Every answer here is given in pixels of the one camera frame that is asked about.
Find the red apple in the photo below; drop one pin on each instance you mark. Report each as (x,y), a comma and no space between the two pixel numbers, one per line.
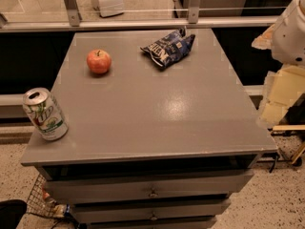
(99,61)

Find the black object on floor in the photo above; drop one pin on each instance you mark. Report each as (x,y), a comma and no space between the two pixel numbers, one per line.
(11,212)

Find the metal railing frame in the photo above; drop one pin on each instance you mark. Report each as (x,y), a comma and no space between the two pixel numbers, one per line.
(80,15)

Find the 7up soda can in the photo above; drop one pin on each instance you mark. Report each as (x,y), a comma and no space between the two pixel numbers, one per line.
(45,113)

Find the wire basket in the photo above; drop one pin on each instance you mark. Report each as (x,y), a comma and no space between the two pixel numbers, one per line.
(41,204)

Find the grey drawer cabinet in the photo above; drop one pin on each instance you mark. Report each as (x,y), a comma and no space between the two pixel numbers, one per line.
(189,132)

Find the drawer knob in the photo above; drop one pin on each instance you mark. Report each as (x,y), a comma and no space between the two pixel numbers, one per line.
(153,217)
(153,194)

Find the top drawer knob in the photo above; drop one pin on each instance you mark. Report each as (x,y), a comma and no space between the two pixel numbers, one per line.
(153,194)

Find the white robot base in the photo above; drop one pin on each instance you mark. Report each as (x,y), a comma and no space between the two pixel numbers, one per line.
(108,8)

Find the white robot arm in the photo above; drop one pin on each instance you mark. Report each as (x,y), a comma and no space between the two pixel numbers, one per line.
(286,41)

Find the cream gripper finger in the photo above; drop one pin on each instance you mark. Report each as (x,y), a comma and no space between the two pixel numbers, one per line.
(281,90)

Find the blue chip bag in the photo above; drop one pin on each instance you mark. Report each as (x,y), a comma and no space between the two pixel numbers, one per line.
(170,49)

